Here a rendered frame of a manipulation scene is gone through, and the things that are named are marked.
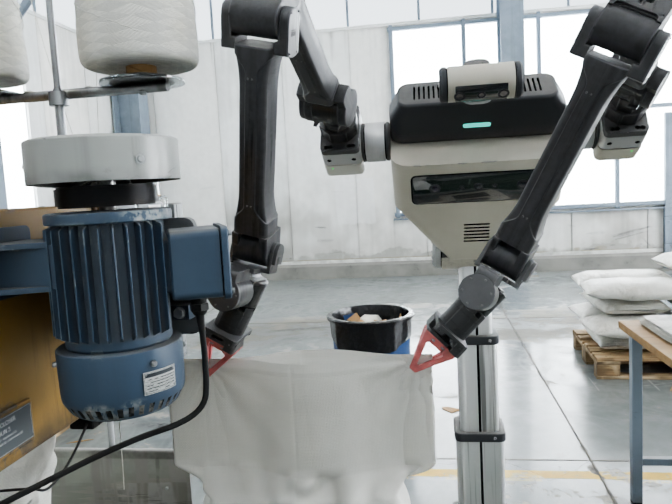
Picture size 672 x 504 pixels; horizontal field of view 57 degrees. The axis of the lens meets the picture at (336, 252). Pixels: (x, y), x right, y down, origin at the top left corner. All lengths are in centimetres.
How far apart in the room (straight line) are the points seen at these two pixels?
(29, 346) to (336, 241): 839
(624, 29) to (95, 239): 72
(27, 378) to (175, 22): 51
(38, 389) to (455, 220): 96
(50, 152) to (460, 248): 105
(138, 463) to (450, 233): 94
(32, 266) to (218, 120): 885
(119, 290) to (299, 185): 852
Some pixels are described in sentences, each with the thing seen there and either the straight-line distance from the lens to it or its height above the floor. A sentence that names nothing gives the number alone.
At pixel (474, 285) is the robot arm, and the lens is 99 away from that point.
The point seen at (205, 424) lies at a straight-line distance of 120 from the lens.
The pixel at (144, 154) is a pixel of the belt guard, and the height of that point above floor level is 139.
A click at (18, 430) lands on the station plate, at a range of 89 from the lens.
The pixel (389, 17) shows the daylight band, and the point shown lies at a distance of 936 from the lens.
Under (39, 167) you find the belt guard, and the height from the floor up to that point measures 138.
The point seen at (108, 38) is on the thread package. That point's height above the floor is 155.
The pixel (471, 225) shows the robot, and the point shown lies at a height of 124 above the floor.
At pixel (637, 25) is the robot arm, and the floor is 153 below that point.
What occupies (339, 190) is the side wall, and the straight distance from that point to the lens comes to 913.
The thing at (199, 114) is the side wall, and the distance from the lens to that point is 971.
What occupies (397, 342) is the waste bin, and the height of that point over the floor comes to 52.
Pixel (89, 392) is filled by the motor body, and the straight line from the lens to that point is 78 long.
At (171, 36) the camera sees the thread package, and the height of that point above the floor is 156.
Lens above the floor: 134
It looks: 6 degrees down
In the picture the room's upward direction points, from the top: 3 degrees counter-clockwise
